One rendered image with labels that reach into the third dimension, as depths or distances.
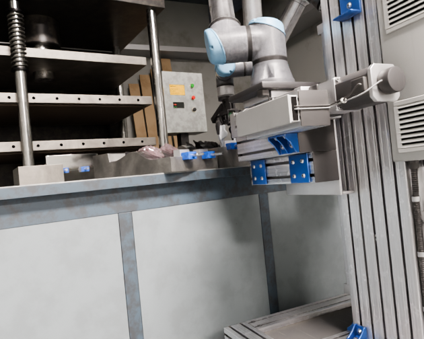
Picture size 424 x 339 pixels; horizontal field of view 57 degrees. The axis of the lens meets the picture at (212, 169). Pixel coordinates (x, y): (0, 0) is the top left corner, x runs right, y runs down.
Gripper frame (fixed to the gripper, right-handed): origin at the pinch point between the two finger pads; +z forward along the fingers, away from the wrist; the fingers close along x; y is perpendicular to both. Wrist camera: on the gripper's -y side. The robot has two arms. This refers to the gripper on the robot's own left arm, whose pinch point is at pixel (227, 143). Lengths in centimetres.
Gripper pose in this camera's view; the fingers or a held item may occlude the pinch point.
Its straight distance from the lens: 171.5
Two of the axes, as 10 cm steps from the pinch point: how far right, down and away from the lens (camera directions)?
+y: 5.2, -0.6, -8.5
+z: 0.9, 10.0, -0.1
